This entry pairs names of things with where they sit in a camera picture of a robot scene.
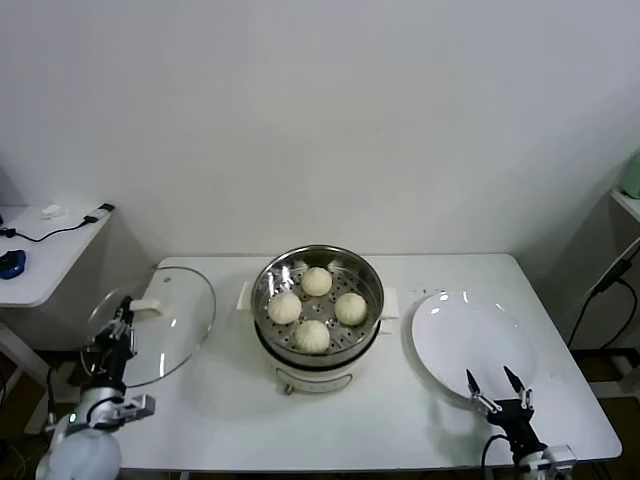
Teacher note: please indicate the white steamed baozi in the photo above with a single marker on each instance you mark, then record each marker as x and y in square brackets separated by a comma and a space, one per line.
[285, 307]
[316, 281]
[312, 336]
[351, 308]

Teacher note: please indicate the white side table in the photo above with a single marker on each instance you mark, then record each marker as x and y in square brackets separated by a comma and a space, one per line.
[50, 270]

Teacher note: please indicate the white round plate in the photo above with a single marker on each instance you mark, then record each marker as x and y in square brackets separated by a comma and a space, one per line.
[475, 340]

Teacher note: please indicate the small black adapter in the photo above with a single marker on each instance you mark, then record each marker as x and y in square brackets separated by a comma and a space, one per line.
[106, 206]

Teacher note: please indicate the small white crumpled object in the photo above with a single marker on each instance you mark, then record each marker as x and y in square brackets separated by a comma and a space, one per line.
[54, 211]

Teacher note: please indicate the blue computer mouse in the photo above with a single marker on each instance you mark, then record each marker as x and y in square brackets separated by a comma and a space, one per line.
[12, 263]

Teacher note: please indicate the stainless steel steamer basket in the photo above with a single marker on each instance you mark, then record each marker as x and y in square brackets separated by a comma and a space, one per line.
[280, 280]

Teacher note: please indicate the white shelf board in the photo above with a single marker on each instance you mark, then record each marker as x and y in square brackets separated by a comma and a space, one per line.
[630, 205]

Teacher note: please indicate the cream electric cooking pot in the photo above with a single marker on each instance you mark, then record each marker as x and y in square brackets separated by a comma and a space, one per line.
[312, 377]

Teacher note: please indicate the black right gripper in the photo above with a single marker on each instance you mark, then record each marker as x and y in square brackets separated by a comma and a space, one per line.
[515, 420]

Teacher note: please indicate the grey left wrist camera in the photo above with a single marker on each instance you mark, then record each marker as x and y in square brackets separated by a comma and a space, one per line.
[135, 407]

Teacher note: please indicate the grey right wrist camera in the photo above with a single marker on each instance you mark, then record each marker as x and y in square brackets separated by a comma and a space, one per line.
[560, 456]

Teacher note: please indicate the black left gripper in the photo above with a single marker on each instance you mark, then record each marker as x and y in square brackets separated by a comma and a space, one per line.
[115, 362]

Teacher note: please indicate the pale green appliance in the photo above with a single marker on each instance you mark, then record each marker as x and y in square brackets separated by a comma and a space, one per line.
[632, 177]

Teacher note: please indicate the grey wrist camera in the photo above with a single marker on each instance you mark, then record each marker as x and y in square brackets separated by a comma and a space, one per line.
[135, 407]
[560, 456]

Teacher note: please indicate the glass pot lid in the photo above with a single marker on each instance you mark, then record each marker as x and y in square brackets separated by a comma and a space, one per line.
[185, 300]

